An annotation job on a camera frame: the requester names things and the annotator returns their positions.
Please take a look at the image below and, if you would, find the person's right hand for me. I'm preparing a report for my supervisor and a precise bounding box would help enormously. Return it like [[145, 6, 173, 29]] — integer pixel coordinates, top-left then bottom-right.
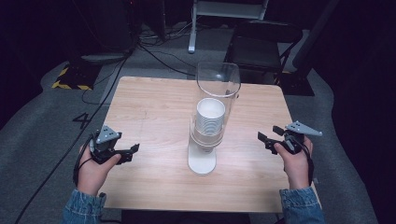
[[273, 135, 314, 191]]

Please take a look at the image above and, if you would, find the hand-held gripper cable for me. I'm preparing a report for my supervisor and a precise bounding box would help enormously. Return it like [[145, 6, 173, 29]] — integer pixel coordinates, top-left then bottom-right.
[[72, 133, 95, 188], [298, 139, 316, 188]]

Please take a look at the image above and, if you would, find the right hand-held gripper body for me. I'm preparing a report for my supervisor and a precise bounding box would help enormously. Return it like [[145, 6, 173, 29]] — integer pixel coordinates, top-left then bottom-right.
[[280, 120, 323, 156]]

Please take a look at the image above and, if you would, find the black yellow striped floor plate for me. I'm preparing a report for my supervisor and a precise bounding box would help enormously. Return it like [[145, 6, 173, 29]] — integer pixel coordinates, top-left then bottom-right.
[[50, 63, 103, 91]]

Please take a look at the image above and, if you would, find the stack of white paper cups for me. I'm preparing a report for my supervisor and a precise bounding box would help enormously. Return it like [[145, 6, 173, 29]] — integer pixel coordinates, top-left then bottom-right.
[[195, 97, 226, 137]]

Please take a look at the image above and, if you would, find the long black floor cable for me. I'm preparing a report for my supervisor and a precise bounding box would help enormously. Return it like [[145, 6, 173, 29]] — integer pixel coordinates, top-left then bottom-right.
[[13, 55, 130, 224]]

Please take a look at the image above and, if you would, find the right hand-held gripper cable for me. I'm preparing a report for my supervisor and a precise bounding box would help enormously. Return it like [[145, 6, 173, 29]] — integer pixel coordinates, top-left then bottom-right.
[[298, 139, 316, 188]]

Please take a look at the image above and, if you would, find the dark slanted pole with base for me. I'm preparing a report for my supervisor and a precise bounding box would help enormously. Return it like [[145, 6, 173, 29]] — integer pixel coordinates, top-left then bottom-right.
[[277, 0, 341, 97]]

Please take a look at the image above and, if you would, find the grey flat stand base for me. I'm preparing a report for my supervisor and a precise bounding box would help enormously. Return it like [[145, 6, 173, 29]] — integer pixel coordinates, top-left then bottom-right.
[[80, 51, 129, 65]]

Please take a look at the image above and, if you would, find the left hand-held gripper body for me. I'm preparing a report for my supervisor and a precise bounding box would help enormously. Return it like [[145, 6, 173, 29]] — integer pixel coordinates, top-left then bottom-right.
[[89, 124, 123, 165]]

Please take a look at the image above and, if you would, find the left hand-held gripper cable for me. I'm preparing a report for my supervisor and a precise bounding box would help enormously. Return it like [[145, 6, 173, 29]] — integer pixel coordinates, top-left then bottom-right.
[[72, 133, 95, 188]]

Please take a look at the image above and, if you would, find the clear tube cup dispenser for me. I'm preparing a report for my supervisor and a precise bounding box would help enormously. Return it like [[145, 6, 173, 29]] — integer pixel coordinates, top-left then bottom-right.
[[187, 61, 242, 176]]

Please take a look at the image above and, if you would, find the person's left hand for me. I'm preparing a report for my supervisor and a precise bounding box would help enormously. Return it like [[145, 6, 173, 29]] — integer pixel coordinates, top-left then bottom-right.
[[76, 144, 122, 197]]

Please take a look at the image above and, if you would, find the white metal stand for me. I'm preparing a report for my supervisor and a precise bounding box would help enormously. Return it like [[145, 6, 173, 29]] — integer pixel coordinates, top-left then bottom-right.
[[187, 0, 271, 54]]

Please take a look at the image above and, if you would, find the black chair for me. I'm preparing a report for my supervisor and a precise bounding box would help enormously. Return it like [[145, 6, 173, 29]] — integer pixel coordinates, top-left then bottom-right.
[[223, 20, 304, 86]]

